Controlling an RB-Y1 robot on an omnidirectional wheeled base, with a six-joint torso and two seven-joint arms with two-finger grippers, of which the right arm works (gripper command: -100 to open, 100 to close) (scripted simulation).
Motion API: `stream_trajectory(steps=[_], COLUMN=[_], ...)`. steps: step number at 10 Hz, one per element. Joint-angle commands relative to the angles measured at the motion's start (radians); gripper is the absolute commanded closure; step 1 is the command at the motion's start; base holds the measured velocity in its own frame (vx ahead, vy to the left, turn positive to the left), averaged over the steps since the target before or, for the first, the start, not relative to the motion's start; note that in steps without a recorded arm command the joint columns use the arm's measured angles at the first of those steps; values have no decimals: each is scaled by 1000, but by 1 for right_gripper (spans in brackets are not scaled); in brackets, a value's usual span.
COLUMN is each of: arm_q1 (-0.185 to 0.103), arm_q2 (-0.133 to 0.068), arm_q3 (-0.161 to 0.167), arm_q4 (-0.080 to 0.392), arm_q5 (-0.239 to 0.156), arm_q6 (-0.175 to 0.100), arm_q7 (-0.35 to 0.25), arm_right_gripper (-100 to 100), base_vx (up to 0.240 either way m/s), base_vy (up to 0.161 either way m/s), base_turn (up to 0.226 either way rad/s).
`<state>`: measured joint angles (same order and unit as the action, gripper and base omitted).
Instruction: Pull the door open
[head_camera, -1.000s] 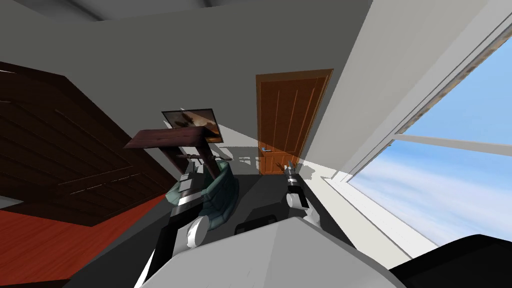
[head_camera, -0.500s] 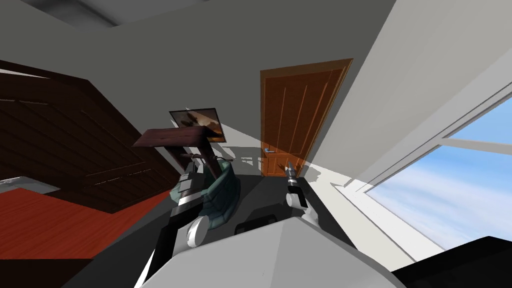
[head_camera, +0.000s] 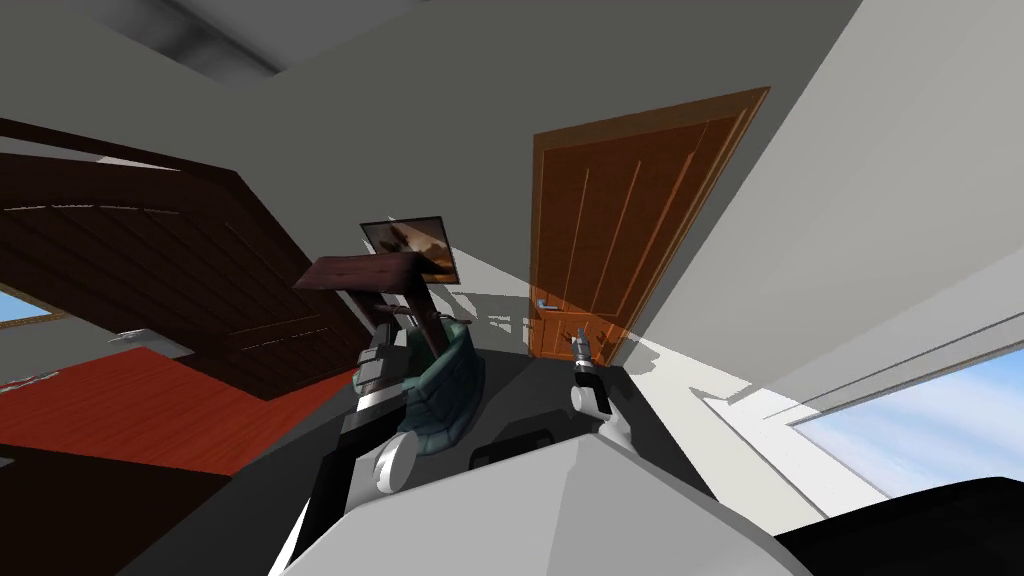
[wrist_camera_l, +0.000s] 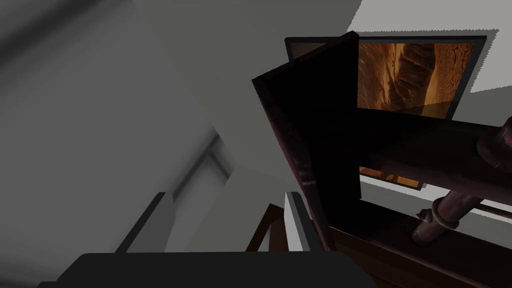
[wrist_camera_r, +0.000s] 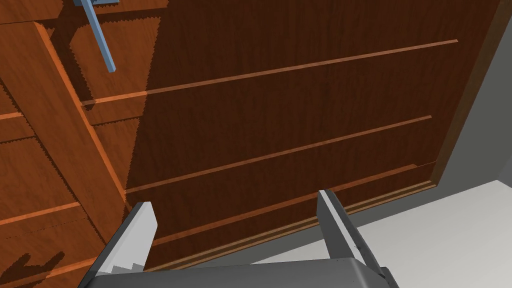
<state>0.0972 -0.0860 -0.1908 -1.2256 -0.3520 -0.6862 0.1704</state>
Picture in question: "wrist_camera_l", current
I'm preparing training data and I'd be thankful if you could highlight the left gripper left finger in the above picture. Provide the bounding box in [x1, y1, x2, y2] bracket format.
[115, 191, 176, 254]

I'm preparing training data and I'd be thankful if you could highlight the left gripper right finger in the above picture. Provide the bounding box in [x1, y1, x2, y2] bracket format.
[283, 191, 323, 253]

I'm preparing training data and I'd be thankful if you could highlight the dark wooden furniture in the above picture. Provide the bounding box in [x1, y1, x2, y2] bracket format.
[245, 30, 512, 288]

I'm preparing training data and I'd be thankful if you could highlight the orange framed wall picture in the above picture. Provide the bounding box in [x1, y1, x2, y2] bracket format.
[284, 35, 488, 191]

